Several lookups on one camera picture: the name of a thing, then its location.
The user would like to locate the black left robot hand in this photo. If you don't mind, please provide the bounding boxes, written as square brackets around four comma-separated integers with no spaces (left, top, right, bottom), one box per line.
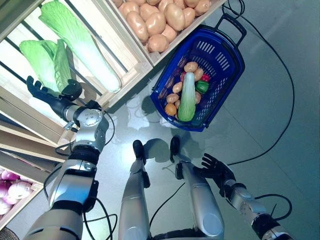
[26,74,83,120]

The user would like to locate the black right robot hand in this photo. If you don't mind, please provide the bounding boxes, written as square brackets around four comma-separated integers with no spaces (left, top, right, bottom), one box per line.
[192,152,237,198]

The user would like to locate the napa cabbage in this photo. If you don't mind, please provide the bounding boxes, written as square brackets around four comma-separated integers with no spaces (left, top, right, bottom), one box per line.
[177,71,197,123]
[38,0,123,94]
[19,39,75,126]

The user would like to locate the blue plastic shopping basket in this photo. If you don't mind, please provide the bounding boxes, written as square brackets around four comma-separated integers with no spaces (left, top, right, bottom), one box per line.
[149,13,247,133]

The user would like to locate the wooden display shelf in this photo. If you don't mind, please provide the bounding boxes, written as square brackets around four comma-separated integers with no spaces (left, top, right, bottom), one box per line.
[0,0,76,176]

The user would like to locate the black robot pelvis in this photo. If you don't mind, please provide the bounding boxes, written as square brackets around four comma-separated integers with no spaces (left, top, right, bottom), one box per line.
[149,226,201,240]

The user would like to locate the orange tangerine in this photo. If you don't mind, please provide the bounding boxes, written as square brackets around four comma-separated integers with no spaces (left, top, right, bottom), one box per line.
[164,103,178,116]

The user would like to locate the slatted wooden crate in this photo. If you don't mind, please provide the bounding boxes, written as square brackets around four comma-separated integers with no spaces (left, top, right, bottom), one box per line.
[0,0,154,147]

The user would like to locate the purple white onion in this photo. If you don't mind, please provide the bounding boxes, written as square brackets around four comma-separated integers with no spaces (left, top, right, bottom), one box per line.
[0,198,13,216]
[1,169,21,182]
[0,179,12,198]
[7,181,35,198]

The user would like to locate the green bell pepper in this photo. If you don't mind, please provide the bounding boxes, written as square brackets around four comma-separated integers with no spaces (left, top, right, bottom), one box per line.
[195,80,210,95]

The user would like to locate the black tether cable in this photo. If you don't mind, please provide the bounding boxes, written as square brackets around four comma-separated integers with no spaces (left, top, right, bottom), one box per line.
[149,181,186,240]

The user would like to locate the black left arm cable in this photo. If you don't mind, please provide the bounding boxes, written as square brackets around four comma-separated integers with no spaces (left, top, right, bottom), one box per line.
[43,109,118,240]

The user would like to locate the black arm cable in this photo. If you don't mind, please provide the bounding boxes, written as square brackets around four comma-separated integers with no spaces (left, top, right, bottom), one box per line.
[254,193,293,223]
[43,109,118,240]

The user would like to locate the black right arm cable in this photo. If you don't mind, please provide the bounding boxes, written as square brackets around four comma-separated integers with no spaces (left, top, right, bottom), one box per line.
[254,193,293,223]

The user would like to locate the long black floor cable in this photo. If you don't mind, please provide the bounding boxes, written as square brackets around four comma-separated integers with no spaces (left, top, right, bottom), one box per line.
[222,0,296,166]

